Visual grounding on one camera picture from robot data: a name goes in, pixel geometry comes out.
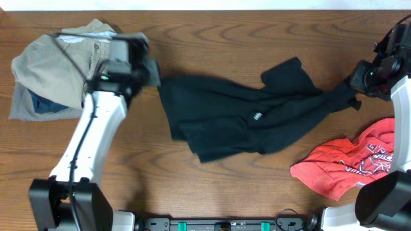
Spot black polo shirt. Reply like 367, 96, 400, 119
158, 57, 361, 162

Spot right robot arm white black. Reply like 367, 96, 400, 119
304, 18, 410, 230

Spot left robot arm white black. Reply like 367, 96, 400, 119
28, 33, 161, 230

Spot folded khaki pants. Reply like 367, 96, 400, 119
12, 19, 115, 109

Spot folded navy garment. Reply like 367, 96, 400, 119
28, 89, 67, 114

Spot red printed t-shirt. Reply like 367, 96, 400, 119
290, 118, 395, 201

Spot folded grey garment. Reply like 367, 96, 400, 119
9, 82, 82, 121

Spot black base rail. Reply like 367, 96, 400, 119
134, 209, 321, 231

